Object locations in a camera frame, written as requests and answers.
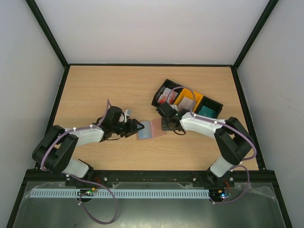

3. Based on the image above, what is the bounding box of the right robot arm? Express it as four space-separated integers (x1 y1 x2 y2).
156 102 257 186

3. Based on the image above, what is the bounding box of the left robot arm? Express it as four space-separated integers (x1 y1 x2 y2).
32 105 144 178

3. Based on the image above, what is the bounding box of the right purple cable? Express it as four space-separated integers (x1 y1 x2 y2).
166 86 257 205

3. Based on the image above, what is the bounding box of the teal card stack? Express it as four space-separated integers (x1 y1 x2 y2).
198 106 217 118

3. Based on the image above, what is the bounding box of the light blue cable duct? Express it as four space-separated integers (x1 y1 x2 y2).
29 189 209 199

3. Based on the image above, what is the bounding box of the black bin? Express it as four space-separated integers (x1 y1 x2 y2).
152 79 183 111
194 96 223 118

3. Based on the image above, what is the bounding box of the purple cable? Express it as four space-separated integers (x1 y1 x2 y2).
40 99 118 224
166 86 257 205

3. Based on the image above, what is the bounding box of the red white card stack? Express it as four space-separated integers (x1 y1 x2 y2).
157 87 178 105

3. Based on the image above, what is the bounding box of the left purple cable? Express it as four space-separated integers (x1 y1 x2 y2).
40 99 118 224

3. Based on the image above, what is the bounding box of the black frame rail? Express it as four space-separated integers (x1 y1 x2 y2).
25 169 276 187

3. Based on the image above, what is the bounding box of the yellow bin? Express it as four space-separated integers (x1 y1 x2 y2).
173 88 203 111

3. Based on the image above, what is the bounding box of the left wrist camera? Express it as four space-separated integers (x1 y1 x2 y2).
119 109 132 123

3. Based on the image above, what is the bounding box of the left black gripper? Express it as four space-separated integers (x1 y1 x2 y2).
112 118 144 138

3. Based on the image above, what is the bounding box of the brown leather card holder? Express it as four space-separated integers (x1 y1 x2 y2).
136 118 166 140

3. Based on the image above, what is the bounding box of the white patterned card stack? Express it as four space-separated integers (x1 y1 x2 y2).
177 97 194 111

